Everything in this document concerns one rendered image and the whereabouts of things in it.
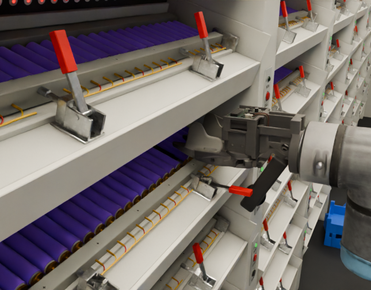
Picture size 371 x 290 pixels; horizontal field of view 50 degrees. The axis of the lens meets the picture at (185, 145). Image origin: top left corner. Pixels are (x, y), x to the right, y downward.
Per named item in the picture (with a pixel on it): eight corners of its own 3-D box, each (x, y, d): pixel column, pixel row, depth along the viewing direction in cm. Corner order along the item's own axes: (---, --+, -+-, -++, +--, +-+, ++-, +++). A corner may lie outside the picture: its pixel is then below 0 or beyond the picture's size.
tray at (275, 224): (303, 194, 153) (319, 166, 146) (250, 297, 103) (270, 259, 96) (255, 170, 159) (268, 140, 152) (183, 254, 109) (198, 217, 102)
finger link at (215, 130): (191, 107, 72) (237, 114, 67) (192, 138, 74) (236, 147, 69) (181, 111, 70) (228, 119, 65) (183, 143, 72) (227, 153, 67)
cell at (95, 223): (64, 205, 53) (103, 231, 51) (54, 212, 52) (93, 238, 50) (66, 195, 52) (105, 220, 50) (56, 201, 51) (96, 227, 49)
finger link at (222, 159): (200, 142, 67) (252, 147, 64) (201, 152, 68) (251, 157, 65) (191, 152, 63) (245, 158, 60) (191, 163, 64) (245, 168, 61)
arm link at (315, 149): (336, 171, 63) (325, 198, 55) (305, 166, 66) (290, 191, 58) (343, 117, 60) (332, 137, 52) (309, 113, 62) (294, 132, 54)
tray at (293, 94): (315, 97, 139) (333, 60, 132) (260, 161, 89) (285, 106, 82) (262, 73, 145) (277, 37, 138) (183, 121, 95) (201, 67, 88)
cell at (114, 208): (85, 192, 57) (122, 216, 55) (76, 198, 55) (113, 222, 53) (87, 182, 56) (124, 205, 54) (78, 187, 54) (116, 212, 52)
